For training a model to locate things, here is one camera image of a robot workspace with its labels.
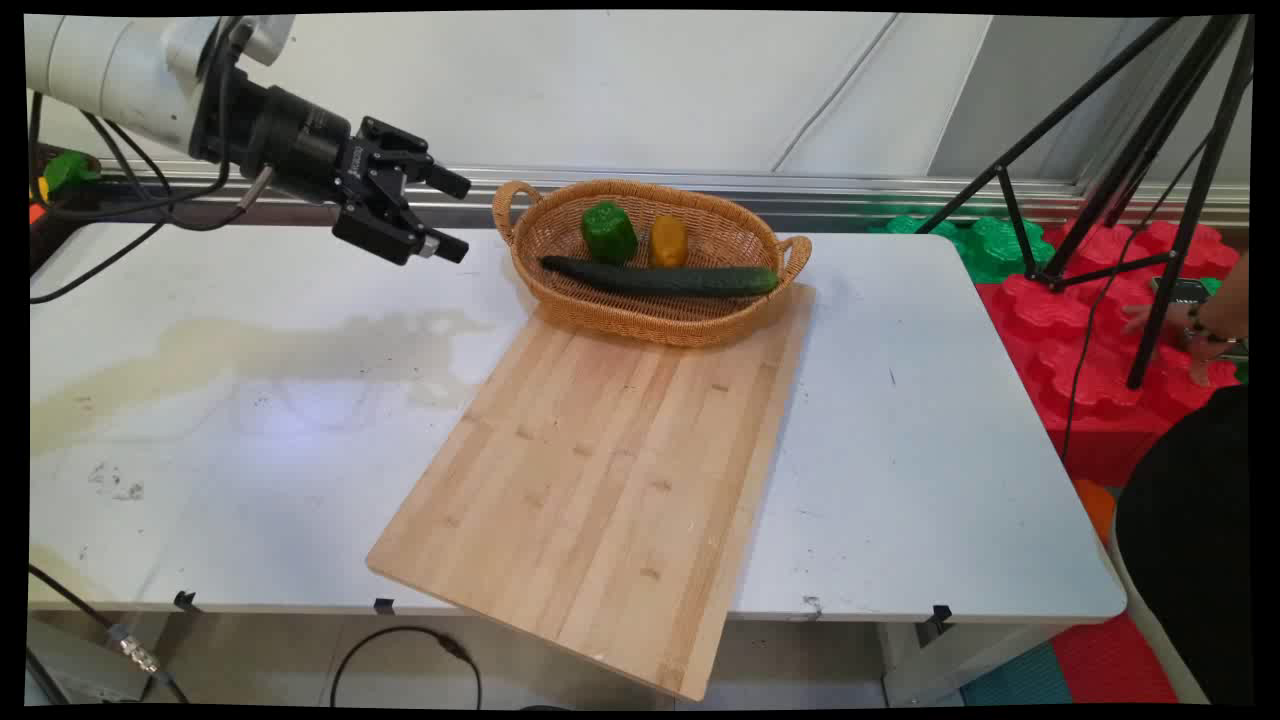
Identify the dark green cucumber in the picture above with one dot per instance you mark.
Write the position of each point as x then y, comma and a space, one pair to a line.
660, 280

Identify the black tripod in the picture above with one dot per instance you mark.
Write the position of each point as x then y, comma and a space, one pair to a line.
1190, 230

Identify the green bell pepper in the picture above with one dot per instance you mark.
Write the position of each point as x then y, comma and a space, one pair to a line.
608, 235

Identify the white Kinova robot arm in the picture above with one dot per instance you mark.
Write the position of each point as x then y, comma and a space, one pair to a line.
110, 70

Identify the yellow bell pepper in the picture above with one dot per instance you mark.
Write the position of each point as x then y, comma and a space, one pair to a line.
668, 242

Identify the teal floor mat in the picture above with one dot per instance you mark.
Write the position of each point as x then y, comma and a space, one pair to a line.
1015, 680

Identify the green plastic object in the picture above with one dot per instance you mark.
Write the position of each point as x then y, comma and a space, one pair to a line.
68, 170

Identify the red floor mat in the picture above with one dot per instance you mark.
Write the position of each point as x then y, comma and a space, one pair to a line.
1110, 665

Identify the person's hand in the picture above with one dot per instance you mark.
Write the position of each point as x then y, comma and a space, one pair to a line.
1165, 330

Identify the red foam blocks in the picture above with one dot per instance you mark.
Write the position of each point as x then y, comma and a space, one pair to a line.
1090, 390

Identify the person's forearm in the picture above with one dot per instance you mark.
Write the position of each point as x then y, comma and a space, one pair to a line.
1232, 295

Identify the orange foam block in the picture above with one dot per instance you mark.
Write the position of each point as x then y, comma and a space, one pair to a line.
1097, 510

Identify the green foam blocks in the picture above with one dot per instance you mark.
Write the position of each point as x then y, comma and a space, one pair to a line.
1000, 250

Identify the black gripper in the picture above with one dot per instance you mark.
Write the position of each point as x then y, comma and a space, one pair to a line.
300, 145

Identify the wooden cutting board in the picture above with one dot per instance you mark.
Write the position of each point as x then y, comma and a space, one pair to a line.
600, 480

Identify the white table leg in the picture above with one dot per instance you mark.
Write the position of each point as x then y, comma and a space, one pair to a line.
950, 665

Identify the aluminium wall rail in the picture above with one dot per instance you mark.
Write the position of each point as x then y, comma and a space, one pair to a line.
840, 195

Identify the person's black trousers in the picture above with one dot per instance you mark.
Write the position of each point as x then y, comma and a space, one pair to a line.
1190, 540

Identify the woven wicker basket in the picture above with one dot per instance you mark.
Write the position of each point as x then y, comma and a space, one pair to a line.
640, 320

